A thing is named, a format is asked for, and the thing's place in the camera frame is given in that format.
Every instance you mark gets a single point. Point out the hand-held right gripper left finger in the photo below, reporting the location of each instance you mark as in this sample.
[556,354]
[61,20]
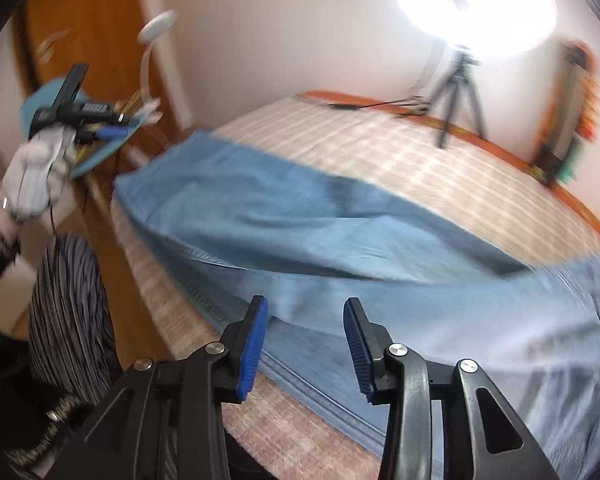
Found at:
[252,350]

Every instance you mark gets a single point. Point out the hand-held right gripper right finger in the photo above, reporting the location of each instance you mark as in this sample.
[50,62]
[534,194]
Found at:
[360,355]

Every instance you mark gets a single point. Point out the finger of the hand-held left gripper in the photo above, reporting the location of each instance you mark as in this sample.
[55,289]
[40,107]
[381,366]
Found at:
[112,133]

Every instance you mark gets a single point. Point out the blue denim pants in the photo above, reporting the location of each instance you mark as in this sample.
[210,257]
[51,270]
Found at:
[280,220]

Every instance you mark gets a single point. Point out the person's left hand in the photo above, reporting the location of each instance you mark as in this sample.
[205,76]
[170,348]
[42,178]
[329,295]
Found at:
[35,175]

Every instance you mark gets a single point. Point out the light blue cloth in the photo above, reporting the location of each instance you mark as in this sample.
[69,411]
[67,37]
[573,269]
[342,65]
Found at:
[45,96]

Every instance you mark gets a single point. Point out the wooden wardrobe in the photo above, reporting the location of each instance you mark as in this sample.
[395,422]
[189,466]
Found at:
[105,10]

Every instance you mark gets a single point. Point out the white round lamp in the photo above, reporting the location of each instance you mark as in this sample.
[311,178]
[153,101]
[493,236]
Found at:
[157,27]

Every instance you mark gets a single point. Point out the person's grey striped clothing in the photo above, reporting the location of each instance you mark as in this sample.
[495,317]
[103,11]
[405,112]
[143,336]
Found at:
[65,310]

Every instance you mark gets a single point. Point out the plaid beige blanket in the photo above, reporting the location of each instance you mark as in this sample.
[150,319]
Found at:
[380,135]

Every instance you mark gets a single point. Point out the black tripod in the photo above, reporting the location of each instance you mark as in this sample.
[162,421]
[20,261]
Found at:
[462,67]

